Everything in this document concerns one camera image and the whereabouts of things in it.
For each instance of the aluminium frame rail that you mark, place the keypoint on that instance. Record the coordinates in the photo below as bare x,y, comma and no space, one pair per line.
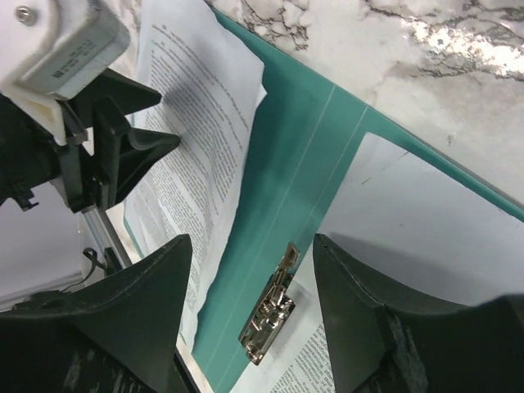
114,251

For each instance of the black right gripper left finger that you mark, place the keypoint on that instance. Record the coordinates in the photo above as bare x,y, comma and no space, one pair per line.
116,335

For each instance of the white printed paper stack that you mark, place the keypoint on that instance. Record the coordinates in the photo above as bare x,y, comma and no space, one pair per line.
400,215

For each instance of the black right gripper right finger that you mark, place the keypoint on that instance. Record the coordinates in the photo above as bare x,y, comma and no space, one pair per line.
383,336

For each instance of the white printed paper sheet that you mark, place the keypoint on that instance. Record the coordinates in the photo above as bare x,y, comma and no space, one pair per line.
210,84

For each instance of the teal folder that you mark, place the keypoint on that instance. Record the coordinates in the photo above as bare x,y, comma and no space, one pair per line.
305,135

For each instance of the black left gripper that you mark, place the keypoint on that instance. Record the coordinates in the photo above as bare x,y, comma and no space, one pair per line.
104,157

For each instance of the metal folder clip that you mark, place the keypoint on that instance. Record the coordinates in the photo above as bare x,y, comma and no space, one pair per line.
271,310

